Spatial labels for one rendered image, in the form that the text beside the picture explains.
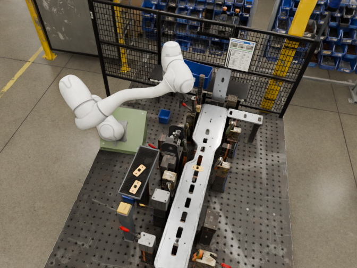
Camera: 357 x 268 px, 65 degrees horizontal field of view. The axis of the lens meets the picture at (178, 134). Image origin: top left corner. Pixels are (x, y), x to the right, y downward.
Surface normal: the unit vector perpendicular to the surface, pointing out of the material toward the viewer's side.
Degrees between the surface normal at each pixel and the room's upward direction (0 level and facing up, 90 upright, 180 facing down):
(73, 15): 89
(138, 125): 42
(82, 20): 90
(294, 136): 0
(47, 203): 0
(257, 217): 0
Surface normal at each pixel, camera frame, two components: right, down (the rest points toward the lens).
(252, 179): 0.05, -0.64
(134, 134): -0.07, 0.04
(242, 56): -0.27, 0.73
